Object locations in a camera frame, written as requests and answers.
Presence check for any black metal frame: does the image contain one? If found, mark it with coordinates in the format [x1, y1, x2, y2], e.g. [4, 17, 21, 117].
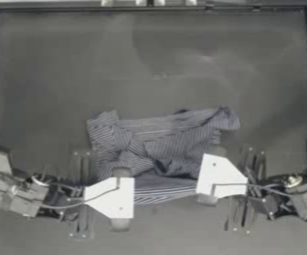
[0, 1, 307, 133]

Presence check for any navy white striped t-shirt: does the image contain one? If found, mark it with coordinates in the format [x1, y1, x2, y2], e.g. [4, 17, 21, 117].
[84, 106, 242, 206]

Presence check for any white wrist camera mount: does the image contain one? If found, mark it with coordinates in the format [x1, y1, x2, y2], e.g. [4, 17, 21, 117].
[194, 152, 250, 200]
[83, 176, 136, 220]

